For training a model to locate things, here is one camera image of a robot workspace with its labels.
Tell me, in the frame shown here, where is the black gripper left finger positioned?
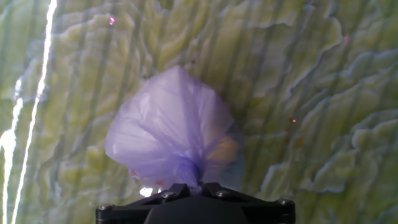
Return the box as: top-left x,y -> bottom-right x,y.
95,182 -> 192,224

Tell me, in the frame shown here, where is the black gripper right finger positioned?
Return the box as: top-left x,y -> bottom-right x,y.
201,182 -> 296,224

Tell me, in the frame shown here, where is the purple translucent plastic bag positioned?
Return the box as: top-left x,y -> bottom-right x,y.
103,65 -> 246,196

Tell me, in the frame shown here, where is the green marble pattern mat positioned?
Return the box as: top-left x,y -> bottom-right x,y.
0,0 -> 398,224

